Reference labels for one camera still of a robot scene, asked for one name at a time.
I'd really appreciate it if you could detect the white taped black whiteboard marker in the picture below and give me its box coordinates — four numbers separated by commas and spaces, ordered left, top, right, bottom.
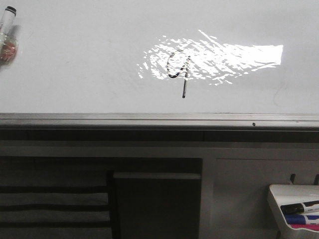
0, 6, 18, 66

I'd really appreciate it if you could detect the black capped whiteboard marker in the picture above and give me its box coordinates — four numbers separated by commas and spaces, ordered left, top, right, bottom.
280, 200, 319, 215

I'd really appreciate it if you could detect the blue capped whiteboard marker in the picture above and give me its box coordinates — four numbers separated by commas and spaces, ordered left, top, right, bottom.
284, 215, 319, 225

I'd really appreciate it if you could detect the pink capped whiteboard marker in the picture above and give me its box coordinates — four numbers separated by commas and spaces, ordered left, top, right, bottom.
290, 224, 319, 231

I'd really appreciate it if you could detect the white marker tray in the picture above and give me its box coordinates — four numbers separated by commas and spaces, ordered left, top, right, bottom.
267, 184, 319, 239

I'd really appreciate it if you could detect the left black tray hook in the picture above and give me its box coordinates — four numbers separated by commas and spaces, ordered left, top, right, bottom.
289, 174, 296, 185

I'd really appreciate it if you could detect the white whiteboard with aluminium frame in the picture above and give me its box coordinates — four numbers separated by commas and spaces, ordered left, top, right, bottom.
0, 0, 319, 129

